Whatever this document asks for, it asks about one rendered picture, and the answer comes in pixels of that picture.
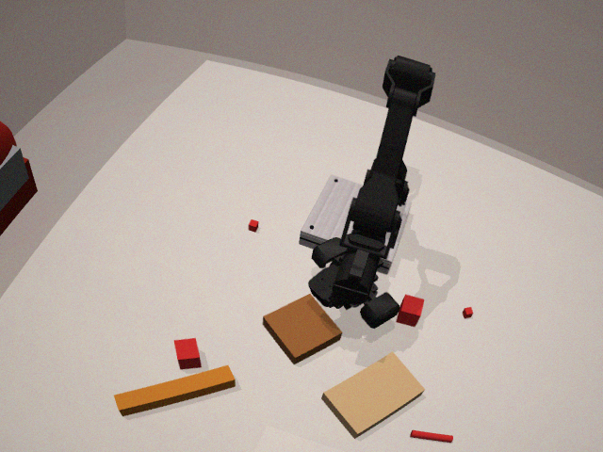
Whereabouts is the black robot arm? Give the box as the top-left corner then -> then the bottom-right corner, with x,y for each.
308,56 -> 435,309

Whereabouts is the tan flat rectangular board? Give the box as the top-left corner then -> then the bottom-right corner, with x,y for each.
321,351 -> 425,439

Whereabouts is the red bar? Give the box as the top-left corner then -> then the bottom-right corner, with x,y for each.
410,430 -> 453,443

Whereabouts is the orange bar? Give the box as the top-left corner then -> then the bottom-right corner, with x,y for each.
114,365 -> 236,416

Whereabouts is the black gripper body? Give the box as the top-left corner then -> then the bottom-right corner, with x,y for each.
312,237 -> 399,329

